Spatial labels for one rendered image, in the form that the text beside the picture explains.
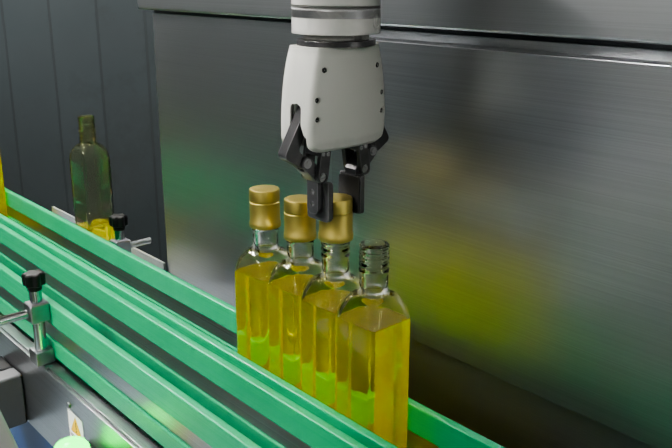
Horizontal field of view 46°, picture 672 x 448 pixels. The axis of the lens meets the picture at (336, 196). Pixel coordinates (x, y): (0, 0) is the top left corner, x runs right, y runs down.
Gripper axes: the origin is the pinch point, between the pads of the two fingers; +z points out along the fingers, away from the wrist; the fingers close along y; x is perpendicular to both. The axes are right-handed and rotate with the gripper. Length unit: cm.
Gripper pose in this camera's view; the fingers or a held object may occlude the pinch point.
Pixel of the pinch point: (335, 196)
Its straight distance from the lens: 79.4
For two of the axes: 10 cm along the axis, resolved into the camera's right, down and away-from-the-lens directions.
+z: 0.0, 9.6, 2.7
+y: -7.5, 1.8, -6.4
